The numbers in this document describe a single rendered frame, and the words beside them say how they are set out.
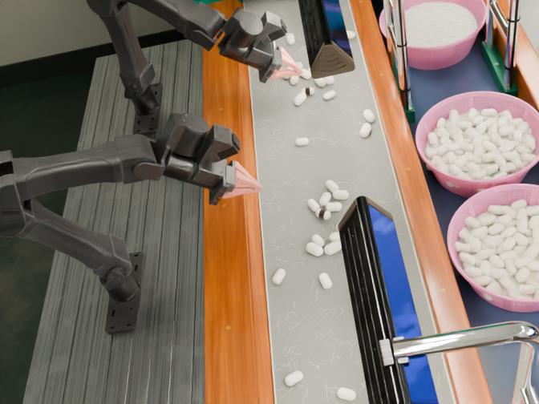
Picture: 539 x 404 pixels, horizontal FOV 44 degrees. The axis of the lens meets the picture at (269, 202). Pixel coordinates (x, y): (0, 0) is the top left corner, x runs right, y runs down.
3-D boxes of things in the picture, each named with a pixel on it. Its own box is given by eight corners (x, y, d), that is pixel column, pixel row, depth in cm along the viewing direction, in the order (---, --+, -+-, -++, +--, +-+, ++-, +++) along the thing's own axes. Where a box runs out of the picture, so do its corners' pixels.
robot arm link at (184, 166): (200, 144, 126) (167, 133, 124) (203, 162, 122) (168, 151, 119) (187, 171, 130) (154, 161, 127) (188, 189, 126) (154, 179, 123)
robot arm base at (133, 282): (132, 232, 146) (103, 238, 147) (123, 311, 133) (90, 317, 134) (145, 253, 152) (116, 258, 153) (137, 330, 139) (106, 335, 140)
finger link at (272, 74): (306, 50, 159) (272, 36, 156) (310, 68, 155) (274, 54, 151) (293, 70, 164) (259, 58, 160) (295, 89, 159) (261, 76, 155)
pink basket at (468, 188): (464, 231, 136) (464, 202, 129) (395, 155, 154) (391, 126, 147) (571, 173, 140) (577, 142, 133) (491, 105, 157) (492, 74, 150)
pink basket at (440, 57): (447, 91, 163) (446, 61, 156) (362, 58, 178) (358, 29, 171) (505, 30, 173) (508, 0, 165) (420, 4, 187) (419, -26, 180)
